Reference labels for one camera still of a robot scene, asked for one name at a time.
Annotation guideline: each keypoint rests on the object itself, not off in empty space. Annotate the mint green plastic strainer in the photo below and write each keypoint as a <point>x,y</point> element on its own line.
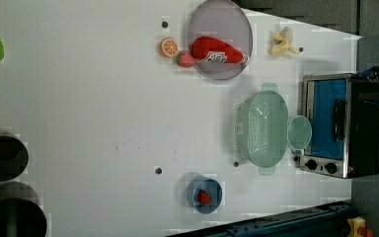
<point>260,129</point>

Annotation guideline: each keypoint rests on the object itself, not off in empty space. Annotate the red ketchup bottle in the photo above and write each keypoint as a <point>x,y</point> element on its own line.
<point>212,50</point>

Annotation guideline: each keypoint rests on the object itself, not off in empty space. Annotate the orange slice toy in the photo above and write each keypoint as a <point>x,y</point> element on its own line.
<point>168,48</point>

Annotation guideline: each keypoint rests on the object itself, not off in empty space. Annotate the blue bowl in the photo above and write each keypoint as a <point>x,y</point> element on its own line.
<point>213,188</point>

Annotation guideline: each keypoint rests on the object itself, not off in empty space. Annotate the small red strawberry toy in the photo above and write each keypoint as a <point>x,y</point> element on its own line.
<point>204,198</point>

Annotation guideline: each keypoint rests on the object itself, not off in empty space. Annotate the grey round plate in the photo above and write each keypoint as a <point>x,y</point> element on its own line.
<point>223,20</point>

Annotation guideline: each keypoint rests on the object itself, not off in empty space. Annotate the mint green cup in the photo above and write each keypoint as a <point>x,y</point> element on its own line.
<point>299,134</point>

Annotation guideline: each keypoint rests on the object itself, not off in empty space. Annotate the peeled banana toy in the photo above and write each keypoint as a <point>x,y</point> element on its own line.
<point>282,42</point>

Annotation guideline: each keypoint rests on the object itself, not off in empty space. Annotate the black silver toaster oven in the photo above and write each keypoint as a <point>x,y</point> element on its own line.
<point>344,112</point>

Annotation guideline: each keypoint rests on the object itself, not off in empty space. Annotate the black cylinder upper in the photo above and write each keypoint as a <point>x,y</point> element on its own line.
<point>14,158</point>

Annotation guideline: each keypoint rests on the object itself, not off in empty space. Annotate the black cylinder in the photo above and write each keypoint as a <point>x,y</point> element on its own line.
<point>14,158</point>
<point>20,213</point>

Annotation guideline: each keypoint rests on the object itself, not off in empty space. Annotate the black cylinder lower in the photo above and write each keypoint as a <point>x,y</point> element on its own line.
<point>20,213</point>

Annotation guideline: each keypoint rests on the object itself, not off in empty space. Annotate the yellow red button box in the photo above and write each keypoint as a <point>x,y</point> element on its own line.
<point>358,228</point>

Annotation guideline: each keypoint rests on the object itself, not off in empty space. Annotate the blue metal frame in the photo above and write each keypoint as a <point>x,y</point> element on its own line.
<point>327,220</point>

